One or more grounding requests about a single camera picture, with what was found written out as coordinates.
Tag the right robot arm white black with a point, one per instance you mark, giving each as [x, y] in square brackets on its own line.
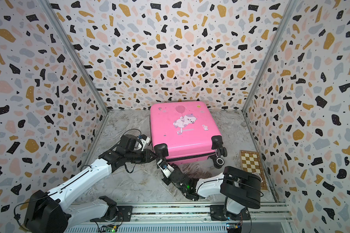
[242, 190]

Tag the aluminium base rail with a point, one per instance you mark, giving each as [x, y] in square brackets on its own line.
[193, 218]

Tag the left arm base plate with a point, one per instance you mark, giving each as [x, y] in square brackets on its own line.
[119, 212]

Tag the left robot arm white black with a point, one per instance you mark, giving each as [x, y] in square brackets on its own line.
[54, 212]

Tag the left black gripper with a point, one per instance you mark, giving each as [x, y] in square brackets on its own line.
[148, 153]

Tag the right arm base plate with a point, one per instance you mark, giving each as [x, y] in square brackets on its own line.
[220, 213]

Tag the wooden chessboard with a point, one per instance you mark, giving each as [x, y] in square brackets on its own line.
[250, 162]

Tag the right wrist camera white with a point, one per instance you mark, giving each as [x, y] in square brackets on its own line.
[163, 165]

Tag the left green circuit board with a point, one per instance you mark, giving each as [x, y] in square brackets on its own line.
[108, 229]

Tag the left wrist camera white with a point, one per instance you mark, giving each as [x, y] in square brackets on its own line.
[142, 142]

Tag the pink hard-shell suitcase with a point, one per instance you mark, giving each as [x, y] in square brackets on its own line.
[185, 132]

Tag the right green circuit board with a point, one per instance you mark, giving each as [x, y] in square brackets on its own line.
[234, 227]

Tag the aluminium corner post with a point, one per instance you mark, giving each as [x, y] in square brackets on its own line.
[47, 9]
[271, 50]

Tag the green circuit board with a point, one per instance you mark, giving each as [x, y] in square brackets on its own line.
[234, 227]
[108, 229]

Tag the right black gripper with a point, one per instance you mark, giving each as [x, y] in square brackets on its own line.
[165, 180]

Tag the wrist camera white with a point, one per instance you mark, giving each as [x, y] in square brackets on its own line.
[142, 142]
[163, 165]

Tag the left aluminium corner post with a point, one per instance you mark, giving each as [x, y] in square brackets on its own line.
[47, 9]

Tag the right aluminium corner post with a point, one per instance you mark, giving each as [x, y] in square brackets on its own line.
[271, 50]

